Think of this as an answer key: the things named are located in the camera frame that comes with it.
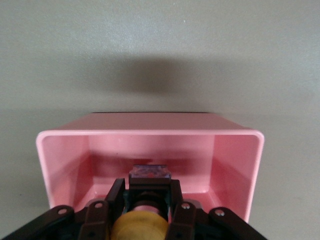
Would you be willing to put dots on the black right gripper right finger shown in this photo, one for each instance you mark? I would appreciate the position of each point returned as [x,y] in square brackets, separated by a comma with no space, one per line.
[183,220]

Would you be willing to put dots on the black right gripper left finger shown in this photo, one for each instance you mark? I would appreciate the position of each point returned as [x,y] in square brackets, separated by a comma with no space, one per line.
[96,220]

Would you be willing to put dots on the pink plastic box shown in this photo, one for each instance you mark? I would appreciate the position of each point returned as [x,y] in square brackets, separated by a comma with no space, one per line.
[150,150]

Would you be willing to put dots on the yellow push button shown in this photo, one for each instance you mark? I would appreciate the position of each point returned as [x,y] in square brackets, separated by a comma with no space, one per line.
[140,225]

